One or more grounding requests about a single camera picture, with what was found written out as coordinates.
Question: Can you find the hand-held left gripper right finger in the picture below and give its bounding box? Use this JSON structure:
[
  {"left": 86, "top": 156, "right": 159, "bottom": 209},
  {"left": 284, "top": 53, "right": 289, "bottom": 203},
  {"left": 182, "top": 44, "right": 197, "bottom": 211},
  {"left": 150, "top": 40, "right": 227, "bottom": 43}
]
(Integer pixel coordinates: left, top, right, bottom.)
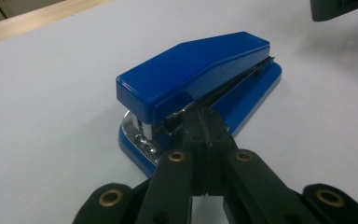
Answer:
[{"left": 205, "top": 106, "right": 321, "bottom": 224}]

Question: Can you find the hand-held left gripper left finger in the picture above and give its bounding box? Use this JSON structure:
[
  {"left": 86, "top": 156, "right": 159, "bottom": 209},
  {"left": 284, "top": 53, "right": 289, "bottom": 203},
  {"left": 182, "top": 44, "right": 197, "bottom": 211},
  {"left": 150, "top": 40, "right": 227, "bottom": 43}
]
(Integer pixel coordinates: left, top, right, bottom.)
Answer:
[{"left": 135, "top": 106, "right": 212, "bottom": 224}]

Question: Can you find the blue stapler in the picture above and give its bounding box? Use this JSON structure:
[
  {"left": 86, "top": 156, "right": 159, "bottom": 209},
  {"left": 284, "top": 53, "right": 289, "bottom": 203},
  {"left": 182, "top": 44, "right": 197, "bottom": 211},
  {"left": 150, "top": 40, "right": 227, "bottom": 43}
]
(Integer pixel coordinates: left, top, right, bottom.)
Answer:
[{"left": 115, "top": 31, "right": 283, "bottom": 179}]

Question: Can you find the white table cover sheet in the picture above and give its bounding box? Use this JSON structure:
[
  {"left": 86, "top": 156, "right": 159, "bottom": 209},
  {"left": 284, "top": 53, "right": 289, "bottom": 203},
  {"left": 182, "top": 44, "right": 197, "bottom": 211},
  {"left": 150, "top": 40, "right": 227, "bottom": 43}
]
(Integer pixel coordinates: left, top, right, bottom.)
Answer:
[{"left": 0, "top": 0, "right": 358, "bottom": 224}]

